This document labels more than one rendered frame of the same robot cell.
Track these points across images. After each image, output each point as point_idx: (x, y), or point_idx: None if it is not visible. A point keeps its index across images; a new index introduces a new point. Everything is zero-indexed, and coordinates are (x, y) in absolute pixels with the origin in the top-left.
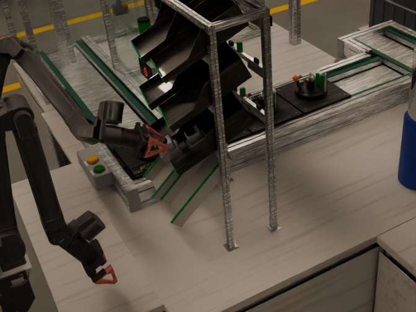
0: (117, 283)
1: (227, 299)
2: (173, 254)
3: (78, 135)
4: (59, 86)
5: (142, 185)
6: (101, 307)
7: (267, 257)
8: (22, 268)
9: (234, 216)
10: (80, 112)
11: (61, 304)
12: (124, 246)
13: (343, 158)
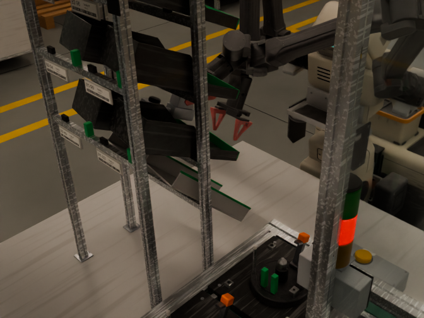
0: (235, 178)
1: None
2: (194, 210)
3: None
4: (313, 29)
5: (258, 231)
6: (236, 162)
7: (89, 222)
8: (293, 108)
9: (135, 262)
10: (271, 40)
11: (273, 159)
12: (252, 210)
13: None
